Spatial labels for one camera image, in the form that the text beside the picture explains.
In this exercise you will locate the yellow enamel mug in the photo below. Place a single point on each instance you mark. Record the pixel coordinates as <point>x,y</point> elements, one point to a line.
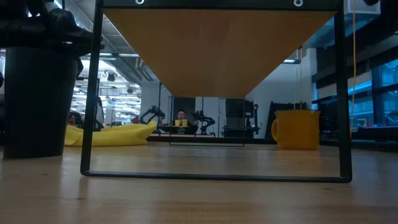
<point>297,129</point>

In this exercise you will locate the tall black cup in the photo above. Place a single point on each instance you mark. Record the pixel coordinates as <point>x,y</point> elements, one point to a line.
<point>37,102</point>

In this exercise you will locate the background black robot arm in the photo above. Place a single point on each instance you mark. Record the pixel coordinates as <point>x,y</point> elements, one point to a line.
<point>152,113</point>
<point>203,119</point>

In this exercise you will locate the yellow banana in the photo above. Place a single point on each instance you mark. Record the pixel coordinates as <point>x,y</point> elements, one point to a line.
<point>118,135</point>

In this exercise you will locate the far wooden table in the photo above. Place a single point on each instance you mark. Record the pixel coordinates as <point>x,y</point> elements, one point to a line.
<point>182,135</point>

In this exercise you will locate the black perforated rack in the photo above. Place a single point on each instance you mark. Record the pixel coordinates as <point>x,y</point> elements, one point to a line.
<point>329,119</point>

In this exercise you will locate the ceiling strip light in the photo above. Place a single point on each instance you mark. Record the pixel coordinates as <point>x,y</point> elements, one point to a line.
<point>291,61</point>

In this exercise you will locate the black monitor on stand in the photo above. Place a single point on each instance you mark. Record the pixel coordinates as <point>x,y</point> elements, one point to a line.
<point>239,109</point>

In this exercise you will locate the person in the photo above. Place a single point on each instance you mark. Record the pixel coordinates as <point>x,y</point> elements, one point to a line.
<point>181,123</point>

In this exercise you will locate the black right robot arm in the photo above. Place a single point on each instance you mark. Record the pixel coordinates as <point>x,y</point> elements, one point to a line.
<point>371,2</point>

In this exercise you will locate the white translucent ceiling box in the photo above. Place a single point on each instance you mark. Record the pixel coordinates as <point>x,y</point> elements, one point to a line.
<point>357,8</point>

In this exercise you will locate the black frame wooden top shelf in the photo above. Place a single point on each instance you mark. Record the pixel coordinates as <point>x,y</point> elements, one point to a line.
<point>217,46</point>

